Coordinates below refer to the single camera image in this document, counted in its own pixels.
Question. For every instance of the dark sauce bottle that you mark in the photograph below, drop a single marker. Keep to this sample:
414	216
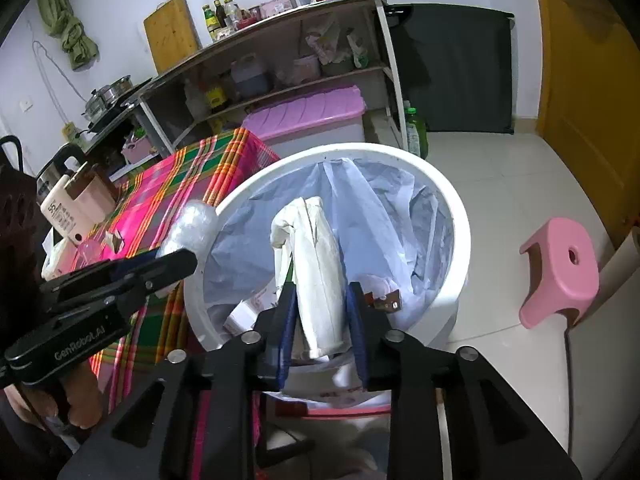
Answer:
220	10

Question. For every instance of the plastic bags on shelf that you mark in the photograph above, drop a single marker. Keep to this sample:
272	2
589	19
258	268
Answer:
332	50

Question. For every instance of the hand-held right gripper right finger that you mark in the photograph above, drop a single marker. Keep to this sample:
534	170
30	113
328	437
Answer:
357	340

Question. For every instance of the plaid tablecloth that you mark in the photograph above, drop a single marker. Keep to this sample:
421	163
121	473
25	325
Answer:
200	170

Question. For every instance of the person's left hand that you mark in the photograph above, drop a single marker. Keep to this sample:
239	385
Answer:
85	400

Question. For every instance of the translucent bin liner bag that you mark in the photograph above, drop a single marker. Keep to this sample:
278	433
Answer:
380	210

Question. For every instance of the black folding cot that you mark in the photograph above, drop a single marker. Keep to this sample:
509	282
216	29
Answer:
455	65

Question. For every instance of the white tissue pack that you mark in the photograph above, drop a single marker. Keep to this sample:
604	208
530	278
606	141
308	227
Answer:
60	260

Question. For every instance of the white plastic bottle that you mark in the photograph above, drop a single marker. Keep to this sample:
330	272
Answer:
195	102

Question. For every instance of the pink basket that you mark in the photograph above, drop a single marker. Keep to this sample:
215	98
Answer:
137	147

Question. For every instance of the small pink box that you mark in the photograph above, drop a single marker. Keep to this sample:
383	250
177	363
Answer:
277	8

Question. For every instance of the steel pot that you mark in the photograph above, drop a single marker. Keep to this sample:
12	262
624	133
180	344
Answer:
107	95

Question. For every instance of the white wall socket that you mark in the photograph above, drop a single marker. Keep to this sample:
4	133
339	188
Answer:
26	105

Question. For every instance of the clear oil bottle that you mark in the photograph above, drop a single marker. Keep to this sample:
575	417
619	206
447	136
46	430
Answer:
231	12

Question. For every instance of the white carton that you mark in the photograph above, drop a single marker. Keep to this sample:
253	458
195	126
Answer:
315	270

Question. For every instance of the wooden cutting board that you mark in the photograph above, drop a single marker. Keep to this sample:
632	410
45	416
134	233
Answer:
172	35

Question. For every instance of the grey kitchen shelf unit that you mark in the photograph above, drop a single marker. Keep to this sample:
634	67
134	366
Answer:
389	60

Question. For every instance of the green label sauce bottle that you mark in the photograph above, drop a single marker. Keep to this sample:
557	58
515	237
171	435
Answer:
212	22

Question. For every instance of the green hanging cloth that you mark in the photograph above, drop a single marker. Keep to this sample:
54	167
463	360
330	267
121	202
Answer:
70	35

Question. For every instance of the green plastic bottle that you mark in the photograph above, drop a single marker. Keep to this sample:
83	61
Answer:
416	132

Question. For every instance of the black gas stove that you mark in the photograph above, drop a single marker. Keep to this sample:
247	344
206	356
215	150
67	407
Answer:
112	120

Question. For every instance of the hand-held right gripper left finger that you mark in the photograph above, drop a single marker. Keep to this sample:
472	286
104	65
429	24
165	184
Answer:
287	335

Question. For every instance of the yellow label dark bottle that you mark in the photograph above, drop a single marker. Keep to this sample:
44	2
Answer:
216	100

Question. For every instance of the pink storage box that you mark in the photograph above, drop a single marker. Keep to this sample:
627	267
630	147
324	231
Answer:
310	110

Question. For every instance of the beige electric kettle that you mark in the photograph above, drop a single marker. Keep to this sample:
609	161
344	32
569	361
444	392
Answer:
60	210

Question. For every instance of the yellow wooden door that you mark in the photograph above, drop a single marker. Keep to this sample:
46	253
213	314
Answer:
590	85

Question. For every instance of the white trash bin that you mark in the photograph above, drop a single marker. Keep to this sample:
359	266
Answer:
435	180

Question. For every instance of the large purple plastic jug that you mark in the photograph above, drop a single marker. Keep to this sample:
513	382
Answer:
250	80

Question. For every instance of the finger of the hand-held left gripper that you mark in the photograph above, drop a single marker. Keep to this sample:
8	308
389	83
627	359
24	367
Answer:
100	307
170	265

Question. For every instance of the pink plastic stool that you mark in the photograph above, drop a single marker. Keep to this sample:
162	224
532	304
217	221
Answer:
555	265

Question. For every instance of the clear plastic wrap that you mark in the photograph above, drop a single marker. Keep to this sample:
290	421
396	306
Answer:
192	225

